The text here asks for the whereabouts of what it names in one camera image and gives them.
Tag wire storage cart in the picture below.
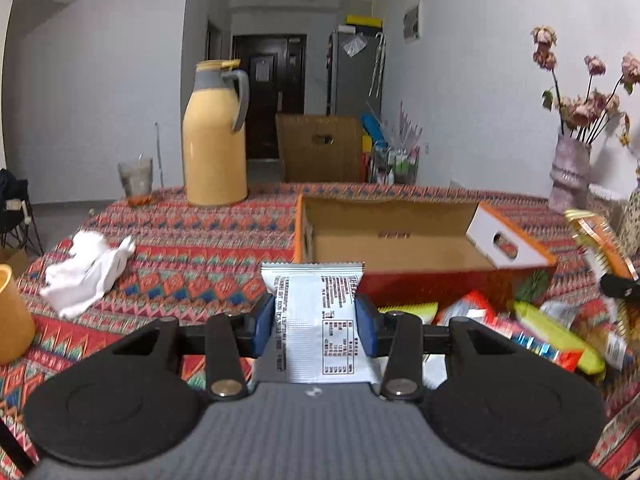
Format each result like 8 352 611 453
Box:
368 143 420 185

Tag dark entrance door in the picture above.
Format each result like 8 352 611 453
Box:
232 35 306 159

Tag black folding chair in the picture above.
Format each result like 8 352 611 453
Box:
0 168 44 256

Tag yellow green snack packet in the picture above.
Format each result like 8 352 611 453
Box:
513 301 606 376

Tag white crumpled cloth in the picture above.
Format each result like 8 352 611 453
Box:
40 231 136 318

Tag red white snack packet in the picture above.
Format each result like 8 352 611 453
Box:
434 290 498 326

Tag glass cup with drink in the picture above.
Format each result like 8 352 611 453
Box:
117 156 153 207

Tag yellow box on fridge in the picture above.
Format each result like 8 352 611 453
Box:
345 14 383 28

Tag dried pink roses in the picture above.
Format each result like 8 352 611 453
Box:
530 25 640 153

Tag grey refrigerator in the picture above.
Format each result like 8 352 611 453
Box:
326 30 383 117

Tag wall electrical panel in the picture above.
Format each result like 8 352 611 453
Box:
402 1 422 44

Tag orange gold snack packet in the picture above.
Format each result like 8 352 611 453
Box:
564 209 639 280

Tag wooden chair back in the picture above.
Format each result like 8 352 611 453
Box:
276 114 364 183

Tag orange cardboard pumpkin box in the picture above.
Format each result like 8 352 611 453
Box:
293 195 556 310

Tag pink textured vase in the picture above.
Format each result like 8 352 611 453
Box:
548 134 591 214

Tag yellow plastic cup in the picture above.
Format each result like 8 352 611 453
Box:
0 263 36 365

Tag patterned red tablecloth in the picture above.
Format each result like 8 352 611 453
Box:
0 181 640 480

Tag white silver snack packet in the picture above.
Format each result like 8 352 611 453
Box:
253 262 381 385

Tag yellow thermos jug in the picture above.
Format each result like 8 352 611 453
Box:
182 60 250 207

